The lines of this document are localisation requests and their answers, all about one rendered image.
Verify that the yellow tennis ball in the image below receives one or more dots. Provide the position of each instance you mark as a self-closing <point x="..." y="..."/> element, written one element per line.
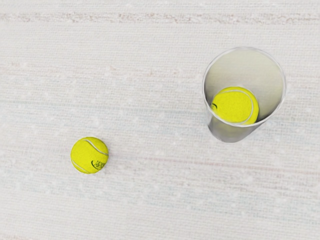
<point x="235" y="106"/>
<point x="86" y="153"/>

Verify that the clear plastic cup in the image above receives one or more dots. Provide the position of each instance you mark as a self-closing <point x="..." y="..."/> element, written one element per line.
<point x="246" y="67"/>

